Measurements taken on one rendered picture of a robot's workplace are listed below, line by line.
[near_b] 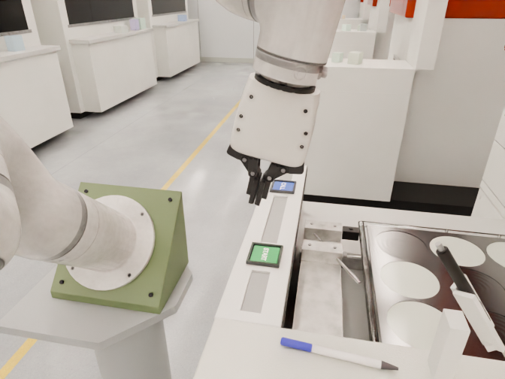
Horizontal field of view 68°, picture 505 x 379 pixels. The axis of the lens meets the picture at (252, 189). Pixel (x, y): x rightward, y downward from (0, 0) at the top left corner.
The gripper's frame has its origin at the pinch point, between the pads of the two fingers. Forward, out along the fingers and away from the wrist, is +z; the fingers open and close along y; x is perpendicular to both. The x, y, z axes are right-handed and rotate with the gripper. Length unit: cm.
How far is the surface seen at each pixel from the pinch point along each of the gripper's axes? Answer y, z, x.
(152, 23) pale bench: 267, 77, -578
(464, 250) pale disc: -41.9, 13.1, -22.3
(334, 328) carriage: -17.5, 20.3, 1.3
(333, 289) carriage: -17.2, 20.4, -7.8
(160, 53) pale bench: 250, 119, -579
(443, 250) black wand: -19.7, -6.5, 13.8
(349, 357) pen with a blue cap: -16.3, 11.0, 14.2
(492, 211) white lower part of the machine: -64, 18, -58
